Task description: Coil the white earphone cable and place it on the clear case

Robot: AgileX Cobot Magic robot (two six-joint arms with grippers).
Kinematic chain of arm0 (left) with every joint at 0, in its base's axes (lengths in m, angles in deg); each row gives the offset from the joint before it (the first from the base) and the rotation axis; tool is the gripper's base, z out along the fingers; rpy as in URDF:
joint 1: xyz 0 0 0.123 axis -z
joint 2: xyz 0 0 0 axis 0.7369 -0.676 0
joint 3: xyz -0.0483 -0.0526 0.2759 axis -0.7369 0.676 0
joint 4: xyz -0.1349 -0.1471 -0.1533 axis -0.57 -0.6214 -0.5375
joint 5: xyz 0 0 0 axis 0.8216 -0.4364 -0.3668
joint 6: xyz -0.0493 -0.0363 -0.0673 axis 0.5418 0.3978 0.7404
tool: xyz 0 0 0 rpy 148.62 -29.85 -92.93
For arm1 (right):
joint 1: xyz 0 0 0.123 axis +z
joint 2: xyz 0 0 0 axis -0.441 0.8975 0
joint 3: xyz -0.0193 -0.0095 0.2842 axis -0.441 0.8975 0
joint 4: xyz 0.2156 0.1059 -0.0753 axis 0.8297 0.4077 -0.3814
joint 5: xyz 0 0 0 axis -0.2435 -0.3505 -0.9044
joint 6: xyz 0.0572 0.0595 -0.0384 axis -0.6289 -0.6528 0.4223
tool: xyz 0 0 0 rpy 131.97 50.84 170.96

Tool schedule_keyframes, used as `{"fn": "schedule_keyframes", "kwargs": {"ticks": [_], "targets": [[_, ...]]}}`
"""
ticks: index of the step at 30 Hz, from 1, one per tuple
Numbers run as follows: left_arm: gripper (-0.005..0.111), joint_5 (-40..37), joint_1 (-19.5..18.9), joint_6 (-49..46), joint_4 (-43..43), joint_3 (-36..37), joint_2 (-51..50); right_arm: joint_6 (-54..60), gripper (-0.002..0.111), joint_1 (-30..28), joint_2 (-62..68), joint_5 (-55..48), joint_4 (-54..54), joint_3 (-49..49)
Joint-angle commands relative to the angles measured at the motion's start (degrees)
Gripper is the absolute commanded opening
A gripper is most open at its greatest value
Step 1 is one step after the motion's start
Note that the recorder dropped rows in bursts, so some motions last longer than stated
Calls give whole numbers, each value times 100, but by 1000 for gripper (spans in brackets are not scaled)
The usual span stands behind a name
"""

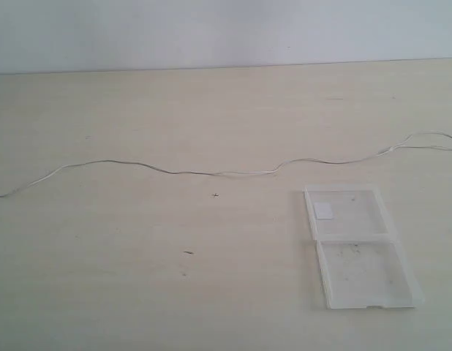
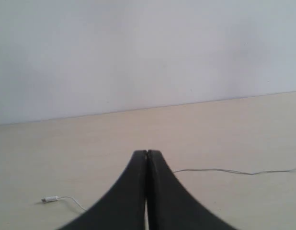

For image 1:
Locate clear plastic hinged case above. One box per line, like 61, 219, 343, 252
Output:
304, 184, 423, 309

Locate white sticker in case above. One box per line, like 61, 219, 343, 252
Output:
313, 202, 334, 220

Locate white wired earphones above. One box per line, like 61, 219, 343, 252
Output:
0, 131, 452, 199

